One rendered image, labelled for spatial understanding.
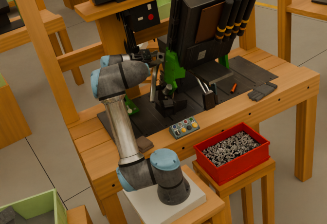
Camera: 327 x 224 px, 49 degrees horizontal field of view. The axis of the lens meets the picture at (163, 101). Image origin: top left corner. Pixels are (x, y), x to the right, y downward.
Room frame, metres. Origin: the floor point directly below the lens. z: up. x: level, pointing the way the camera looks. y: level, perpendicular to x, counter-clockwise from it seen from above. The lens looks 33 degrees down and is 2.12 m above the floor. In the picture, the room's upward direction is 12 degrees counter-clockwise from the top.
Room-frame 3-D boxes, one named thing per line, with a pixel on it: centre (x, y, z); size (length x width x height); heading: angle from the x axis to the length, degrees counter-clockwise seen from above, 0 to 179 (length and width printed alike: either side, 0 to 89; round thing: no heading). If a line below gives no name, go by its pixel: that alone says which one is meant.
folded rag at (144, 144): (1.51, 0.16, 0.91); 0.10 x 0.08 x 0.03; 31
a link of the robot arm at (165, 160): (1.15, 0.05, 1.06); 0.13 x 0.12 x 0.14; 94
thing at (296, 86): (1.65, -0.25, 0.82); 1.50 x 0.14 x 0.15; 110
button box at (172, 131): (1.57, -0.08, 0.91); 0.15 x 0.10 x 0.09; 110
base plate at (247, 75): (1.92, -0.16, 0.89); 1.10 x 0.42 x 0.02; 110
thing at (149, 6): (2.07, 0.02, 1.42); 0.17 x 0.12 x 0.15; 110
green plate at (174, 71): (1.83, -0.11, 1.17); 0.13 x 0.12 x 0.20; 110
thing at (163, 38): (2.08, -0.21, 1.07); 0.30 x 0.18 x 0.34; 110
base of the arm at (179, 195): (1.15, 0.04, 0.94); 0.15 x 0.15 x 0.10
